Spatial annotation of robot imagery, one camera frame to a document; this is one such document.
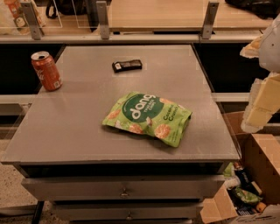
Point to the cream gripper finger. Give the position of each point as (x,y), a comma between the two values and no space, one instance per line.
(263,103)
(251,50)

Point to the green rice chip bag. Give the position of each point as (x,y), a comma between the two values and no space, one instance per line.
(147,114)

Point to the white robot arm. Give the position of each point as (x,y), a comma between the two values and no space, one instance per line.
(269,51)

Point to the black bag top right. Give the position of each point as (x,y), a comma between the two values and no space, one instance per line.
(262,8)

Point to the black bag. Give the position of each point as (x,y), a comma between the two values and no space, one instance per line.
(65,7)
(262,8)

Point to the green snack bag in box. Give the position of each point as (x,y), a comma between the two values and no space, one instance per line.
(247,197)

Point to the black rxbar chocolate bar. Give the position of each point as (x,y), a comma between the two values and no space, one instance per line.
(121,66)

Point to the black bag top left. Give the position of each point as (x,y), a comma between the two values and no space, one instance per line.
(65,7)

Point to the cardboard box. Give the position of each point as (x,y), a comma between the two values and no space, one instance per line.
(260,154)

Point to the dark bottle in box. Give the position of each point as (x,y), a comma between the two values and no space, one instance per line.
(242,174)

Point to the upper grey drawer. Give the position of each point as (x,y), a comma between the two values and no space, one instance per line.
(124,188)

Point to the grey drawer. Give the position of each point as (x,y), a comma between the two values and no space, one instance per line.
(124,188)
(128,211)

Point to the orange soda can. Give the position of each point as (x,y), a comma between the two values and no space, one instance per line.
(46,70)

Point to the lower grey drawer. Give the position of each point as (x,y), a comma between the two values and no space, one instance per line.
(128,211)

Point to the orange labelled bottle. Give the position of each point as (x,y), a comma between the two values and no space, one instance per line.
(16,12)

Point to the black table leg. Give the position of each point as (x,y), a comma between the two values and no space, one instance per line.
(37,212)

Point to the right metal bracket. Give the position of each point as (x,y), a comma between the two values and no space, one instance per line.
(208,24)

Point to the metal bracket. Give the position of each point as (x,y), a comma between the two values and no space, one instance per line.
(103,19)
(32,19)
(208,24)

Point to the middle metal bracket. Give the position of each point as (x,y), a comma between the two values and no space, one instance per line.
(103,19)

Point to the left metal bracket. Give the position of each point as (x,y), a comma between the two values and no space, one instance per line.
(32,19)

